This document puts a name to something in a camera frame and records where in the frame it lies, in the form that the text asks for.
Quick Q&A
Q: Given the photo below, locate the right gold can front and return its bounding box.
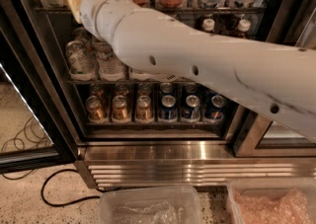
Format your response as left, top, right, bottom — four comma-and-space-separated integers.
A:
135, 96, 153, 122

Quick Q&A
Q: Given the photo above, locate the left blue pepsi can front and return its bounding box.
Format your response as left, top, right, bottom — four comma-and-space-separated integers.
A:
159, 95, 177, 121

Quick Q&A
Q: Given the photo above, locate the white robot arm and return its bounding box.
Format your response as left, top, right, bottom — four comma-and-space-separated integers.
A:
64, 0, 316, 141

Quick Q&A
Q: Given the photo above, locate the silver can middle shelf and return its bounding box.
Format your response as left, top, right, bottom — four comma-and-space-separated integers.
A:
65, 40, 96, 81

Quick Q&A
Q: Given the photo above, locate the clear plastic bin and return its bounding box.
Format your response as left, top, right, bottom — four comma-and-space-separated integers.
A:
99, 186, 202, 224

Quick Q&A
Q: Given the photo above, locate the middle blue pepsi can front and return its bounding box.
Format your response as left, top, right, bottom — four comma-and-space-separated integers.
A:
181, 95, 200, 121

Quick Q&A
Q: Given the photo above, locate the stainless steel fridge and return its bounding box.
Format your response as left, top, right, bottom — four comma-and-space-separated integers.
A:
6, 0, 316, 190

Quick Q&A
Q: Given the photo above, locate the open glass fridge door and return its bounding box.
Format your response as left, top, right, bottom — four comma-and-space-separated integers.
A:
0, 0, 78, 174

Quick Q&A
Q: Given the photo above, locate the middle gold can front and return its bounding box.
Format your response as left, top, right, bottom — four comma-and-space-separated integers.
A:
112, 95, 130, 123

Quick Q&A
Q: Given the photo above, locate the bin with pink bubble wrap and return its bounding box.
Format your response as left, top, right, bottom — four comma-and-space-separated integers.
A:
227, 178, 316, 224

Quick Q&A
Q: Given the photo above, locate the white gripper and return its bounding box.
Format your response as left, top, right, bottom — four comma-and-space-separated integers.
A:
64, 0, 138, 42

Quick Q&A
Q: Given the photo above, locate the right brown tea bottle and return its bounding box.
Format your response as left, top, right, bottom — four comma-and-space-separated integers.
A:
227, 19, 251, 38

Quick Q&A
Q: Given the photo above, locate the black power cable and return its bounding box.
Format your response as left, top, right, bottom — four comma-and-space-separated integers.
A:
40, 168, 107, 208

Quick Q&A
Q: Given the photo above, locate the left water bottle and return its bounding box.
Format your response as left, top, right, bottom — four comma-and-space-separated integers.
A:
92, 37, 124, 81

